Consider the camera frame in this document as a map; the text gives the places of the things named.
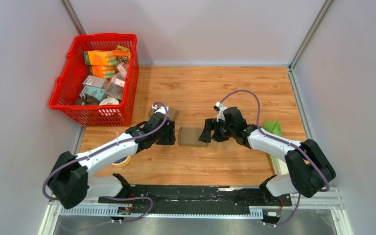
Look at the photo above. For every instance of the orange green box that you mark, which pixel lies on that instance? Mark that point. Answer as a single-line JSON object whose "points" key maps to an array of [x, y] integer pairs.
{"points": [[100, 58], [105, 72]]}

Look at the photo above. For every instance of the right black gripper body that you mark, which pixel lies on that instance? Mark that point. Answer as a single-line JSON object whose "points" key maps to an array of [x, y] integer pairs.
{"points": [[231, 129]]}

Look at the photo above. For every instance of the grey packet in basket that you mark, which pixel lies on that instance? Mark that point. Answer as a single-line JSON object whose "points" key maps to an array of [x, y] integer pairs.
{"points": [[95, 81]]}

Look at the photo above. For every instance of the clear packet in basket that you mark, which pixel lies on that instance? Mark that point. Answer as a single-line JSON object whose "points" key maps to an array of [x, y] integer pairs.
{"points": [[115, 88]]}

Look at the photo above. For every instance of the green napa cabbage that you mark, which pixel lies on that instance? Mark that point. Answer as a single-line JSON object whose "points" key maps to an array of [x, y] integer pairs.
{"points": [[279, 166]]}

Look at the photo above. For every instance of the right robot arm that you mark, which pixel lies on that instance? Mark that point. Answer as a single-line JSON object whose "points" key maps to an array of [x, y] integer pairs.
{"points": [[309, 171]]}

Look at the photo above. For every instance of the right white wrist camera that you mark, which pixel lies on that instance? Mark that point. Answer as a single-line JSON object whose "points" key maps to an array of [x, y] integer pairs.
{"points": [[220, 108]]}

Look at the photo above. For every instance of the white tape roll in basket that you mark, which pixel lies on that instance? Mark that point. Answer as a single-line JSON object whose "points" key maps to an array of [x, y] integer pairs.
{"points": [[110, 101]]}

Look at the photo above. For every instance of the cardboard box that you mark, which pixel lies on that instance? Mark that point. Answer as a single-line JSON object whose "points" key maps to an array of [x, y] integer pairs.
{"points": [[188, 136], [172, 113]]}

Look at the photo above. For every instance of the colourful snack packet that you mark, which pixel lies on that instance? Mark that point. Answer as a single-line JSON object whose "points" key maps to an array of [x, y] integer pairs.
{"points": [[122, 54]]}

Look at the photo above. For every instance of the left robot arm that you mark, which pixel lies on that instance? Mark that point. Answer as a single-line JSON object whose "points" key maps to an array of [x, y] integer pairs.
{"points": [[72, 178]]}

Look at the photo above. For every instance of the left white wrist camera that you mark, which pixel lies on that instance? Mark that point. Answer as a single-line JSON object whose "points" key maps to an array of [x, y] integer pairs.
{"points": [[160, 109]]}

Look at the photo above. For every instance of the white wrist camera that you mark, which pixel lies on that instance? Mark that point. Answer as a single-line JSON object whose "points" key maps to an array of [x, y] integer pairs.
{"points": [[220, 108], [160, 109]]}

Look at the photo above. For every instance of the orange green box upper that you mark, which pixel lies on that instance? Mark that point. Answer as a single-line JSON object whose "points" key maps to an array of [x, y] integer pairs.
{"points": [[100, 58]]}

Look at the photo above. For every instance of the red plastic shopping basket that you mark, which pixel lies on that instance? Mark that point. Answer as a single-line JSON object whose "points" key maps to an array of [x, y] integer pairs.
{"points": [[68, 85]]}

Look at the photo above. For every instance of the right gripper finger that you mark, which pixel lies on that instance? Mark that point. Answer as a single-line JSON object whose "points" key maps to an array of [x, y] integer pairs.
{"points": [[206, 133], [220, 134]]}

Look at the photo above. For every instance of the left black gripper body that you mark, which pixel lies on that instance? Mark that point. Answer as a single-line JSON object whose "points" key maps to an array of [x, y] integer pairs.
{"points": [[167, 137]]}

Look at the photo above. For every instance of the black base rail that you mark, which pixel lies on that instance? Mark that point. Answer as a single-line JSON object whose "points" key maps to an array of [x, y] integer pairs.
{"points": [[178, 201]]}

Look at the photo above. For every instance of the orange green box lower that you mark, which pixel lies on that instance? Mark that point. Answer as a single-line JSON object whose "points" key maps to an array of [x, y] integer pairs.
{"points": [[105, 72]]}

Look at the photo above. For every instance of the teal box in basket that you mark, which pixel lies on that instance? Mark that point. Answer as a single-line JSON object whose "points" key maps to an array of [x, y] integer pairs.
{"points": [[98, 93]]}

